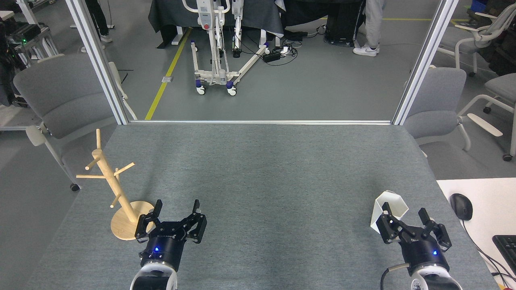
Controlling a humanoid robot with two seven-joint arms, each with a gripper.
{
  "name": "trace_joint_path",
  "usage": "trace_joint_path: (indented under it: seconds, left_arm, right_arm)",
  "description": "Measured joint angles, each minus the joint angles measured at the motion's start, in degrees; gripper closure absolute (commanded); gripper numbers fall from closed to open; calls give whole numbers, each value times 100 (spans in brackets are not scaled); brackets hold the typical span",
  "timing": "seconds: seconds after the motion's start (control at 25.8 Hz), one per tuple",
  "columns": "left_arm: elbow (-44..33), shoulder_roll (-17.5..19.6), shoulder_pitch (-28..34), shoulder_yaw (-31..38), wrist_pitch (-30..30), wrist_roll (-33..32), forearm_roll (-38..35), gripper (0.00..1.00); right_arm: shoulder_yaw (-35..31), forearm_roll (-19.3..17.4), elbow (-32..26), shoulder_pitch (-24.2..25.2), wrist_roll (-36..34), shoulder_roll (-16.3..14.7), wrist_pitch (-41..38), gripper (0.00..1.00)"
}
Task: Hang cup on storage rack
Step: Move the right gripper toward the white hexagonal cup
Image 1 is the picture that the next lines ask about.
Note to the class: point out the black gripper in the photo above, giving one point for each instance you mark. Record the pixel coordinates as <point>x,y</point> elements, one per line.
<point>163,247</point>
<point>423,253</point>

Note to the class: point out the white faceted cup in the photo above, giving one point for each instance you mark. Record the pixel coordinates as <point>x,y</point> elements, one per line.
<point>393,201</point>

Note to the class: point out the wooden cup rack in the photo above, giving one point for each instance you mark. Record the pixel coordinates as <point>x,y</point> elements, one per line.
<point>133,225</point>

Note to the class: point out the black computer mouse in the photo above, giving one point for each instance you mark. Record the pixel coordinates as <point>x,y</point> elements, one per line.
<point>461,206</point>

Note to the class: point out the white desk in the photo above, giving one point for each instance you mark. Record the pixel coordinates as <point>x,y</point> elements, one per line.
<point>492,201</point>

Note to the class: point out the black keyboard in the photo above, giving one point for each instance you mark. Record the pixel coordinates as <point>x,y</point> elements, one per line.
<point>507,249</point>

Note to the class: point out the grey chair with pale armrests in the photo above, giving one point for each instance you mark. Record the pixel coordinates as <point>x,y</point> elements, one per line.
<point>437,100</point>
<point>60,96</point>
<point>504,86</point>

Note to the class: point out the metal floor socket plate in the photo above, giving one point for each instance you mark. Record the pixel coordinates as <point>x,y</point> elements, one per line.
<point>167,79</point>

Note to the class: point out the white stand on wheels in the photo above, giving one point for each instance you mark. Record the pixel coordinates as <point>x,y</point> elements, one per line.
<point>204,16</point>

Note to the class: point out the black computer case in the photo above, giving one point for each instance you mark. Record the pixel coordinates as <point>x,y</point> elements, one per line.
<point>342,24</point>

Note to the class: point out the dark grey table cloth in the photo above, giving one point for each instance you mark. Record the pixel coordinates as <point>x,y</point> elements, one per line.
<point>258,14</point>

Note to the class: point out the blue box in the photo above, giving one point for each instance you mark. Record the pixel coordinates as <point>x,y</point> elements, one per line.
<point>479,4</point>

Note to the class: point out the equipment cart with green light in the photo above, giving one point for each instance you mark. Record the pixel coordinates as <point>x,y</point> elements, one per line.
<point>24,32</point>

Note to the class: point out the silver table edge rail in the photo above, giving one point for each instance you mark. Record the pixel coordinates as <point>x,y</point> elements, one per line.
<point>262,122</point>

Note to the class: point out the silver frame post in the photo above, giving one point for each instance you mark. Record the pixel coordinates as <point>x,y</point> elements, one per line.
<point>425,60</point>
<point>96,52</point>

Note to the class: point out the white frame office chair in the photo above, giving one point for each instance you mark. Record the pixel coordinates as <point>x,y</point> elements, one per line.
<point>483,34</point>

